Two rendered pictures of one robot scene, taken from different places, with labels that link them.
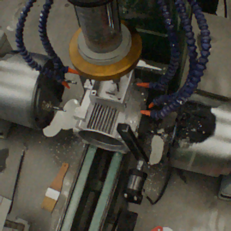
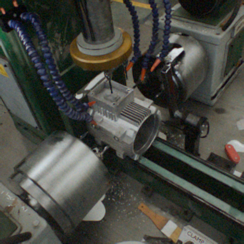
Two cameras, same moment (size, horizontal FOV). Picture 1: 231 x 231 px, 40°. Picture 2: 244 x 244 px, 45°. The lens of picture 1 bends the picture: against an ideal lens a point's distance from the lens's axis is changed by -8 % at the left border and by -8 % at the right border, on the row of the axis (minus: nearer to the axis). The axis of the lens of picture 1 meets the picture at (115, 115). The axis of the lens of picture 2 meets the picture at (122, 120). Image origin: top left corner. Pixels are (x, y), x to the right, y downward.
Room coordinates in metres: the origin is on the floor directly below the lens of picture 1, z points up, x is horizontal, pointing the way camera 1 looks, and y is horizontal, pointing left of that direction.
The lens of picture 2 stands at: (0.24, 0.69, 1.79)
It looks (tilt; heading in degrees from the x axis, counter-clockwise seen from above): 47 degrees down; 288
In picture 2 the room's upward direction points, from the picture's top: 10 degrees counter-clockwise
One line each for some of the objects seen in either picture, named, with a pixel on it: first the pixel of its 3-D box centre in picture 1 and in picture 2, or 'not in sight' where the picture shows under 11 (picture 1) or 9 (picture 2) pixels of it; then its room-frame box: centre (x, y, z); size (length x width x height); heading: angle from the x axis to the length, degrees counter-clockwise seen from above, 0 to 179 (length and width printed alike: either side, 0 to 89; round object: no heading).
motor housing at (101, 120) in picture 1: (111, 112); (123, 122); (0.45, 0.01, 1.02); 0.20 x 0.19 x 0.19; 152
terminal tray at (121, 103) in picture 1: (112, 87); (111, 99); (0.49, -0.01, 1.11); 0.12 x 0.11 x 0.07; 152
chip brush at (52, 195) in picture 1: (55, 187); (162, 223); (0.30, 0.27, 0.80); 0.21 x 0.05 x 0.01; 147
